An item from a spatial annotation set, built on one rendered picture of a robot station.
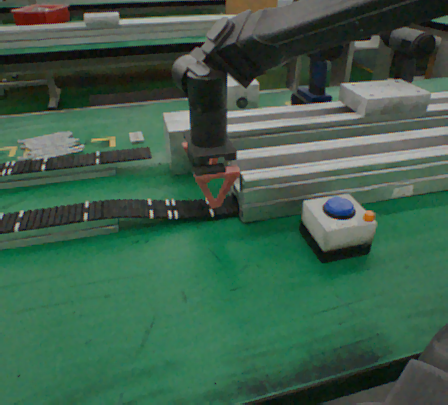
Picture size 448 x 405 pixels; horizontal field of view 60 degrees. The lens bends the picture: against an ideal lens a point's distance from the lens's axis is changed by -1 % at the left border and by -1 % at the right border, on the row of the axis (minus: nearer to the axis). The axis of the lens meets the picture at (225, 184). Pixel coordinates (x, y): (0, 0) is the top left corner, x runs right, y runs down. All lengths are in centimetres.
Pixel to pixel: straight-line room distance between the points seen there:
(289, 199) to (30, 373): 43
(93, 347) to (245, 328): 18
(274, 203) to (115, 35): 160
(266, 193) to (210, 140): 13
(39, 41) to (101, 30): 29
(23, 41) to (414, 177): 181
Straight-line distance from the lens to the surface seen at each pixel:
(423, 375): 21
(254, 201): 62
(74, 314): 54
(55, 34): 210
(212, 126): 57
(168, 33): 213
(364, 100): 88
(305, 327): 50
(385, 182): 73
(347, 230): 57
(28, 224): 66
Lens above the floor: 117
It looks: 31 degrees down
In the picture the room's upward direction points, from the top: straight up
